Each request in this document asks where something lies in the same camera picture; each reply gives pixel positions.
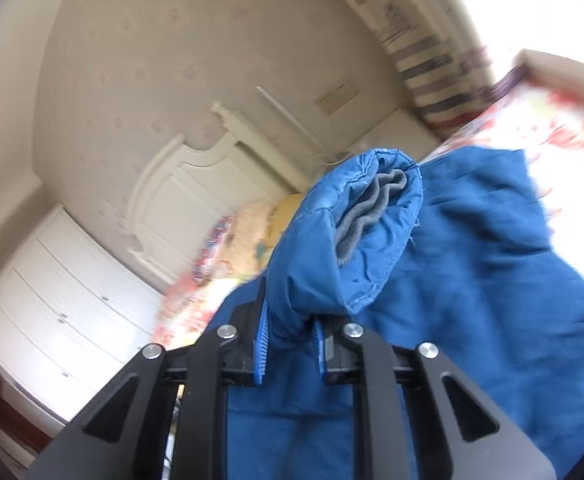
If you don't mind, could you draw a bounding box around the blue quilted puffer jacket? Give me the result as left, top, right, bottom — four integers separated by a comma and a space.
213, 148, 584, 479

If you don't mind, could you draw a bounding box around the peach floral pillow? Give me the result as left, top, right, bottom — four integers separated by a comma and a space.
215, 200, 275, 281

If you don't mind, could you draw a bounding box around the purple patterned pillow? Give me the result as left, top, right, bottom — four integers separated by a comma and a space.
192, 216, 234, 284

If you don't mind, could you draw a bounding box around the yellow pillow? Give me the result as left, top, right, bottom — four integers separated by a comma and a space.
264, 194, 304, 250

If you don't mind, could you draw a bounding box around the white wooden headboard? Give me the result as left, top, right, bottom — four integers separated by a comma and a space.
124, 101, 311, 285

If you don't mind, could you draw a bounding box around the white wardrobe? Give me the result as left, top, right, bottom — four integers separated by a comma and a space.
0, 207, 163, 422

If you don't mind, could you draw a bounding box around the white bedside table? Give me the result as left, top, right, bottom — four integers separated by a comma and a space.
347, 108, 442, 162

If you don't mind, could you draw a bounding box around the patterned curtain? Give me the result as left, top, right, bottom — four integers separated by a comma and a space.
344, 0, 497, 139

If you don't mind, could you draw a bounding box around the floral bed quilt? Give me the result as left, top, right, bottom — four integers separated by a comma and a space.
152, 82, 584, 349

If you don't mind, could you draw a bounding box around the beige window sill ledge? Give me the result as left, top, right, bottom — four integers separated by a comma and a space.
516, 50, 584, 100

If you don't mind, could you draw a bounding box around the wall power socket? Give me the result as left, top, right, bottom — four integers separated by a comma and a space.
316, 78, 360, 115

